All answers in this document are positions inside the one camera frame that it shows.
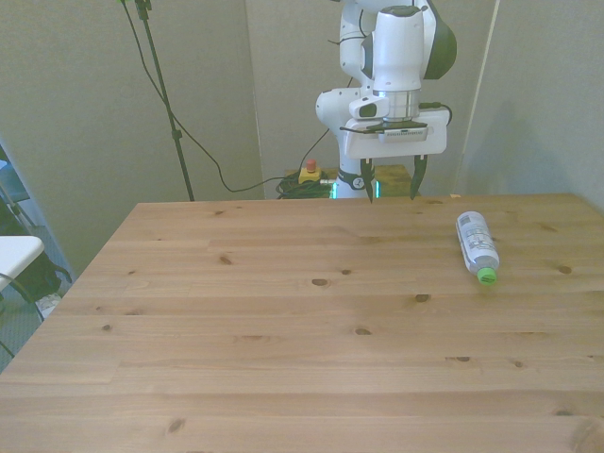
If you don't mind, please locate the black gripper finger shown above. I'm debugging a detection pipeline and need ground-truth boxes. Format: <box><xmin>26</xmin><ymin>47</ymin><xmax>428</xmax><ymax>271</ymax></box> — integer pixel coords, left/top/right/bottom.
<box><xmin>361</xmin><ymin>158</ymin><xmax>377</xmax><ymax>205</ymax></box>
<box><xmin>409</xmin><ymin>155</ymin><xmax>428</xmax><ymax>202</ymax></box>

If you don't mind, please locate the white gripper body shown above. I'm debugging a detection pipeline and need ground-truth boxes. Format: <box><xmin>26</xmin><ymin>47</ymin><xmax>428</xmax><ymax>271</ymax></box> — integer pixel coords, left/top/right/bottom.
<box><xmin>340</xmin><ymin>109</ymin><xmax>448</xmax><ymax>159</ymax></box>

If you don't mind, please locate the clear water bottle green cap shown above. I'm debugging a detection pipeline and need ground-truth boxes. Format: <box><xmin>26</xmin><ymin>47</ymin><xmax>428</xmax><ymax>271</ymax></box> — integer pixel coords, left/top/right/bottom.
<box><xmin>455</xmin><ymin>210</ymin><xmax>500</xmax><ymax>287</ymax></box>

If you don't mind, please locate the black tripod stand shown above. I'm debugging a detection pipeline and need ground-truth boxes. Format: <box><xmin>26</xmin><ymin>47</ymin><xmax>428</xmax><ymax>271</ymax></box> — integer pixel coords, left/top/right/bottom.
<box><xmin>133</xmin><ymin>0</ymin><xmax>196</xmax><ymax>202</ymax></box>

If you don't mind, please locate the yellow emergency stop button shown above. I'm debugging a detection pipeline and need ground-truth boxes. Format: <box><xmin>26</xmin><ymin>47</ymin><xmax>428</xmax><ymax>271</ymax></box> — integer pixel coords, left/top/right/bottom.
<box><xmin>298</xmin><ymin>159</ymin><xmax>325</xmax><ymax>186</ymax></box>

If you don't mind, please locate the black bag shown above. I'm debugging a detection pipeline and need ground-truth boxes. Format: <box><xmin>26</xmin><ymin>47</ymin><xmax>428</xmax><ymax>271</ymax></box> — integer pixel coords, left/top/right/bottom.
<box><xmin>8</xmin><ymin>252</ymin><xmax>73</xmax><ymax>304</ymax></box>

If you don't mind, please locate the white folding table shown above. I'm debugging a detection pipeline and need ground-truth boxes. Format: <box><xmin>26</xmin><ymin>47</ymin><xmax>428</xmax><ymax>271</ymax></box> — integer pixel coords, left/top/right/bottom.
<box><xmin>0</xmin><ymin>235</ymin><xmax>46</xmax><ymax>292</ymax></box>

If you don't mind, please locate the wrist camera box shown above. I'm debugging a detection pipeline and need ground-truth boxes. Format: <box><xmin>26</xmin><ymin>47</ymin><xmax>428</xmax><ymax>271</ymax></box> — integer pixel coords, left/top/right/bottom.
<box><xmin>378</xmin><ymin>123</ymin><xmax>430</xmax><ymax>143</ymax></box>

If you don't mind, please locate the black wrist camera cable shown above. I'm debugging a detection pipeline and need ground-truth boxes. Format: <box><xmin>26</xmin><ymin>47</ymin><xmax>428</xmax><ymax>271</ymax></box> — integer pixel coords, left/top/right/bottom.
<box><xmin>418</xmin><ymin>101</ymin><xmax>453</xmax><ymax>127</ymax></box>

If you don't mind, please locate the coiled green cable bundle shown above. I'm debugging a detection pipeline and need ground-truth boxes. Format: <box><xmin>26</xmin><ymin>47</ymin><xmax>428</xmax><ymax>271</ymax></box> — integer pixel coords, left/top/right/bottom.
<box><xmin>276</xmin><ymin>175</ymin><xmax>339</xmax><ymax>200</ymax></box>

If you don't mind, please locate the long black cable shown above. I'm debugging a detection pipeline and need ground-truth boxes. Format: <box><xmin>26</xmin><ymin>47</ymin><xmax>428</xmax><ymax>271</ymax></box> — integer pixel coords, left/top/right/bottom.
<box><xmin>115</xmin><ymin>0</ymin><xmax>331</xmax><ymax>193</ymax></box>

